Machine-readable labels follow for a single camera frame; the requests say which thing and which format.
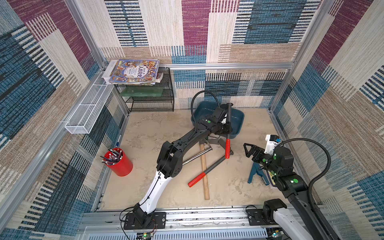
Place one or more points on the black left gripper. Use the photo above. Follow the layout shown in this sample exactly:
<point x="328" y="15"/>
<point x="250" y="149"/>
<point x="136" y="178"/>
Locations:
<point x="231" y="128"/>

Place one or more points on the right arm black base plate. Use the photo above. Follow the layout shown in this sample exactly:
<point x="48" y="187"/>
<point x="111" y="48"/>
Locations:
<point x="255" y="217"/>

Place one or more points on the chrome blue handled hoe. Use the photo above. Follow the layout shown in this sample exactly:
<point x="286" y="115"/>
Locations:
<point x="207" y="147"/>

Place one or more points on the green board on shelf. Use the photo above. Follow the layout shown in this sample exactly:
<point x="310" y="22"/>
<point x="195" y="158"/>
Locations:
<point x="142" y="92"/>

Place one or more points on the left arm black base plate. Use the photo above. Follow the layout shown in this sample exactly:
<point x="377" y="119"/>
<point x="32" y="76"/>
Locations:
<point x="155" y="220"/>

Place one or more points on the black wire shelf rack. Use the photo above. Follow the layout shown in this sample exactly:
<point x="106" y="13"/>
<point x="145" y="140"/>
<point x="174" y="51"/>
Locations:
<point x="158" y="97"/>

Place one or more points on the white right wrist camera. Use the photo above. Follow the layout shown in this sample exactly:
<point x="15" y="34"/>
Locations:
<point x="272" y="142"/>

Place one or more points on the grey hoe red grip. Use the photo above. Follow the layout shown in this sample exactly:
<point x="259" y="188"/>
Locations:
<point x="228" y="130"/>
<point x="204" y="173"/>

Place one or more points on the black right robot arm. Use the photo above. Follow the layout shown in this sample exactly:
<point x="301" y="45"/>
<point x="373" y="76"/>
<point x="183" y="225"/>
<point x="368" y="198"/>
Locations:
<point x="300" y="195"/>

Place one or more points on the teal plastic clamp tool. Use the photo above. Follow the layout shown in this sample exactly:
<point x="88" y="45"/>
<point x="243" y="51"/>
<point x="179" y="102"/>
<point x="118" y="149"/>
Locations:
<point x="257" y="170"/>

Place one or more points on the teal plastic storage box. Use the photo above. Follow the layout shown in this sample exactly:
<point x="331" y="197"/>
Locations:
<point x="206" y="108"/>

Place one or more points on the white wire mesh basket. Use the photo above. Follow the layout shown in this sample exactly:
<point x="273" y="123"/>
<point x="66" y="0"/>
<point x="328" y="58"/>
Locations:
<point x="87" y="112"/>

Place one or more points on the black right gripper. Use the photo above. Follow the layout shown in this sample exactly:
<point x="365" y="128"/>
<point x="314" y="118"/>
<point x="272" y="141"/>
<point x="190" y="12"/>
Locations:
<point x="260" y="154"/>

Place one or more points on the red pen cup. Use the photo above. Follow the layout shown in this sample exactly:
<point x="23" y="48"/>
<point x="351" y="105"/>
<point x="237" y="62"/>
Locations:
<point x="117" y="161"/>

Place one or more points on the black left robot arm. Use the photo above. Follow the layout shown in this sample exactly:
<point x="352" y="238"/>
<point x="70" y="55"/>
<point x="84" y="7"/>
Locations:
<point x="170" y="159"/>

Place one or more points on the colourful picture book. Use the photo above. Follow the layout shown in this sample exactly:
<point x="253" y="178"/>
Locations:
<point x="133" y="72"/>

